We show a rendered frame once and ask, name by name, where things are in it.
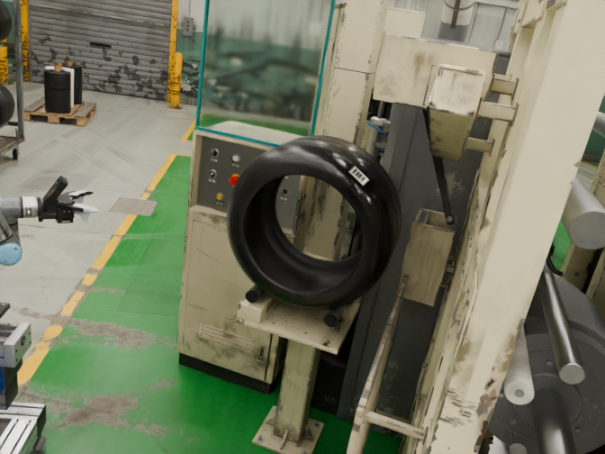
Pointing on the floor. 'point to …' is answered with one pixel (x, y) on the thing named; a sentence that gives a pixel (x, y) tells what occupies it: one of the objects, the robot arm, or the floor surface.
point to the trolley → (16, 82)
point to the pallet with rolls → (62, 96)
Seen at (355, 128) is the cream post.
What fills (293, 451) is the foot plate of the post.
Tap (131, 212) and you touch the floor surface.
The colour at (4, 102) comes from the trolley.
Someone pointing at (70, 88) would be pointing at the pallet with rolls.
